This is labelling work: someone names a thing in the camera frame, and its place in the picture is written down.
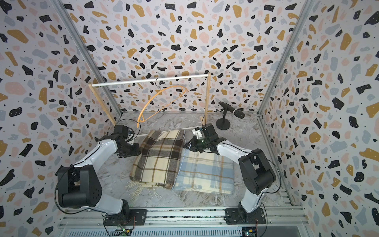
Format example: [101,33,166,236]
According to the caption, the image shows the green circuit board right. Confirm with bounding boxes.
[241,227,258,237]

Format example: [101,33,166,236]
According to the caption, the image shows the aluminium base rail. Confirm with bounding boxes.
[57,206,313,237]

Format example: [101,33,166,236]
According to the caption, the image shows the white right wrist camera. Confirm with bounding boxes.
[192,127,205,139]

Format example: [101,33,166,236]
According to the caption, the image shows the black microphone on stand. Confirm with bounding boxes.
[215,101,246,131]

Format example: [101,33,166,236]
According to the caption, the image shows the green circuit board left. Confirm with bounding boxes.
[117,225,133,237]

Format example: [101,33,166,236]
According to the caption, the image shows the blue plaid scarf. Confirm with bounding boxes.
[172,150,235,195]

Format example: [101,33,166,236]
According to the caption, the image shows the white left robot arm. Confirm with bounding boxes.
[54,125,146,226]

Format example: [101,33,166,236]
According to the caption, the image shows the orange plastic hanger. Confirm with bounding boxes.
[137,78,189,127]

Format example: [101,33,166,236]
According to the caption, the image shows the brown plaid scarf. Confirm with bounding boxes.
[126,129,185,199]

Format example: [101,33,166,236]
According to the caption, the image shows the wooden clothes rack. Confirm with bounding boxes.
[88,71,212,139]

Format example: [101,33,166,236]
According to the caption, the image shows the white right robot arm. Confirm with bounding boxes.
[184,123,276,225]

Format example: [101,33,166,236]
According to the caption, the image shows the green circuit board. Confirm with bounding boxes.
[241,227,258,237]
[117,225,133,237]

